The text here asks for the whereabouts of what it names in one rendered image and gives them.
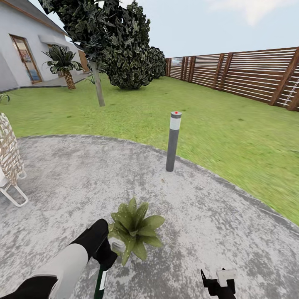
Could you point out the pot plant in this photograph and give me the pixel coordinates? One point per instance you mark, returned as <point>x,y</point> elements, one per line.
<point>131,228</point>

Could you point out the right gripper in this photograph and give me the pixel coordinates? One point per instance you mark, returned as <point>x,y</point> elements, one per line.
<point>215,289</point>

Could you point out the garden chair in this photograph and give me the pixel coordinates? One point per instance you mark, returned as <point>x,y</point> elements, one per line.
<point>11,164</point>

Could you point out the insectifuge atomizer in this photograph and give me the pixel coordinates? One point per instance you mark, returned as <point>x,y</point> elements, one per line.
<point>101,282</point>

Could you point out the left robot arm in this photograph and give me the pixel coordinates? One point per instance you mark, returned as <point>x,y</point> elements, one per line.
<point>58,277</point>

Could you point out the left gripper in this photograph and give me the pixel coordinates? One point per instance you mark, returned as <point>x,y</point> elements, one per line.
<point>106,257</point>

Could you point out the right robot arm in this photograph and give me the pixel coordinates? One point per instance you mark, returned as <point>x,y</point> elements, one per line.
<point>224,286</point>

